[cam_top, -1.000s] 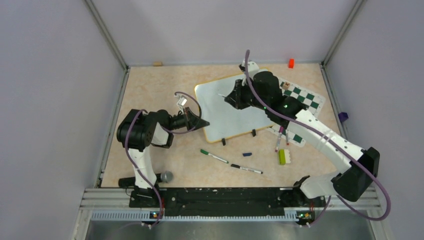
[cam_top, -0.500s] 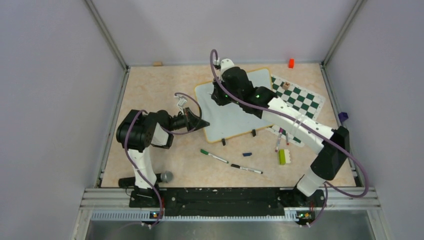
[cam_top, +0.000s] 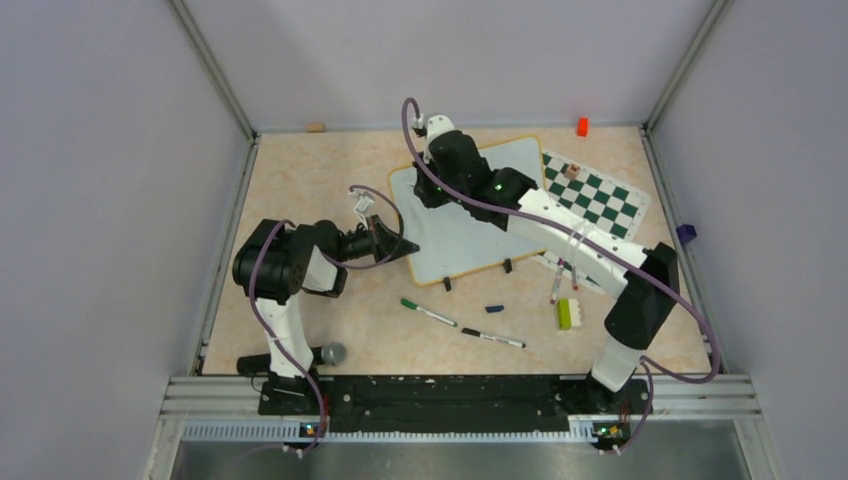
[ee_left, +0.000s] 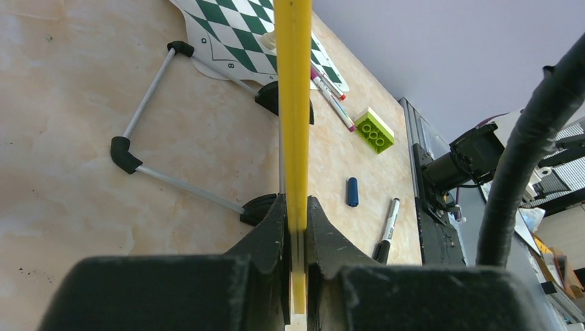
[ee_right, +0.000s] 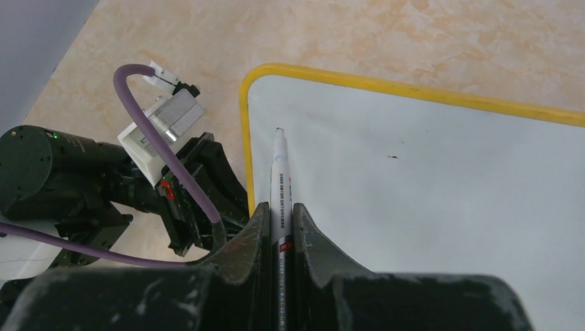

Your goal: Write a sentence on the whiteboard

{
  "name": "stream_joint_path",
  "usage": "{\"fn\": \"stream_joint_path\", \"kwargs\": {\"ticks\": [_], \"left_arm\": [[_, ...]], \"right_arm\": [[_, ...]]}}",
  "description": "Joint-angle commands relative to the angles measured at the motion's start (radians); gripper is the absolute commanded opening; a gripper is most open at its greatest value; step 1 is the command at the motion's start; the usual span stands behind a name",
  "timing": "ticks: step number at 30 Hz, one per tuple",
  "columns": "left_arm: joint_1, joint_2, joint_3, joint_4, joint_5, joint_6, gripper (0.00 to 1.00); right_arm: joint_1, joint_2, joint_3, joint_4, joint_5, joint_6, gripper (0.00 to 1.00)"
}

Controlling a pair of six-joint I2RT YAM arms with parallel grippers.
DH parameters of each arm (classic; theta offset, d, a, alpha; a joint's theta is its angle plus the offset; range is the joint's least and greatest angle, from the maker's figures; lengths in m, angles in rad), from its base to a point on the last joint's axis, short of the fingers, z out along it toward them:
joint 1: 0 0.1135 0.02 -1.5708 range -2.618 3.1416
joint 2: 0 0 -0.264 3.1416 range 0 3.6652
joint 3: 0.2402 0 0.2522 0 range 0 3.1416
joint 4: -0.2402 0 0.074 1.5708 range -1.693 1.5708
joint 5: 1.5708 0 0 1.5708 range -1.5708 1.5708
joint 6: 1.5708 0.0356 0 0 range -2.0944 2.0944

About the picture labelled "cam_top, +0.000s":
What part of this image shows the purple small object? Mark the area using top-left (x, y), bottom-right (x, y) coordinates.
top-left (675, 224), bottom-right (698, 245)

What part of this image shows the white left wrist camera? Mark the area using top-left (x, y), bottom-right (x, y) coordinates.
top-left (350, 189), bottom-right (375, 223)

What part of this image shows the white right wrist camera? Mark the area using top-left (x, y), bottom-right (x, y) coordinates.
top-left (411, 114), bottom-right (456, 144)

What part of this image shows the black capped marker pen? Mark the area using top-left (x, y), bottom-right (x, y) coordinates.
top-left (461, 327), bottom-right (527, 349)

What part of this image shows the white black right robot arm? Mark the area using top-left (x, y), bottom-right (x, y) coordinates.
top-left (407, 125), bottom-right (682, 412)

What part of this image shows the green white toy brick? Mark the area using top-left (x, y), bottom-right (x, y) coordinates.
top-left (555, 298), bottom-right (582, 331)

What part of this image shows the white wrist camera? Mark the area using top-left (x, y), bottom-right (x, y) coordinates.
top-left (350, 189), bottom-right (375, 223)
top-left (411, 114), bottom-right (456, 144)

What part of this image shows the yellow framed whiteboard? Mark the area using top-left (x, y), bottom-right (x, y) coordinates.
top-left (388, 166), bottom-right (544, 286)

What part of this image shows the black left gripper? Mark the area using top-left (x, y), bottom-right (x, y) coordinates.
top-left (334, 214), bottom-right (419, 265)

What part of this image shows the green white chess mat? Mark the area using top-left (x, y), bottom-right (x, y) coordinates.
top-left (533, 148), bottom-right (651, 296)

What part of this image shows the orange red small block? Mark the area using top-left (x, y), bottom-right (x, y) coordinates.
top-left (576, 117), bottom-right (590, 138)

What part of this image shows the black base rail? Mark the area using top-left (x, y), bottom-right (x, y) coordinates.
top-left (258, 375), bottom-right (648, 434)

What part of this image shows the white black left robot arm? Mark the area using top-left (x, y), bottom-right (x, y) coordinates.
top-left (232, 215), bottom-right (420, 414)

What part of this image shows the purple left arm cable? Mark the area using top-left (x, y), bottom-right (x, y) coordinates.
top-left (248, 184), bottom-right (407, 458)

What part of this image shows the brown white chess piece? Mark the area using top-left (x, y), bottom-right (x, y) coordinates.
top-left (565, 163), bottom-right (582, 180)

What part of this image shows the green capped marker pen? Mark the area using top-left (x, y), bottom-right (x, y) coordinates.
top-left (400, 298), bottom-right (459, 328)

